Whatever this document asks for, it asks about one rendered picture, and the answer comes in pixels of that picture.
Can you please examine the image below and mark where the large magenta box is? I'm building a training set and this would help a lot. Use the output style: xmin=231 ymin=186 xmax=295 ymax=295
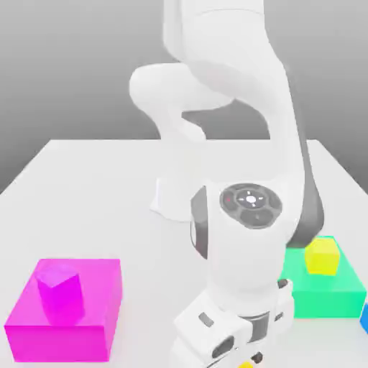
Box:
xmin=4 ymin=258 xmax=124 ymax=364

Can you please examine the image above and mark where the small blue cube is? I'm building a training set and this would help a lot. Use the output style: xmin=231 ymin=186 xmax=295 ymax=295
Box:
xmin=359 ymin=301 xmax=368 ymax=335

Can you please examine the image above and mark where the large green box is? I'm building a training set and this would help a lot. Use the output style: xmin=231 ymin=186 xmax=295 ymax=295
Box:
xmin=277 ymin=235 xmax=368 ymax=319

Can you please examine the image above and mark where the small magenta cube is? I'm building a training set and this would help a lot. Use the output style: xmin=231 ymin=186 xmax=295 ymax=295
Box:
xmin=34 ymin=262 xmax=86 ymax=326

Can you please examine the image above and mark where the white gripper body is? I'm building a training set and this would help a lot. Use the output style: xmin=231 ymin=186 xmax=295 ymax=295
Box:
xmin=168 ymin=335 xmax=214 ymax=368

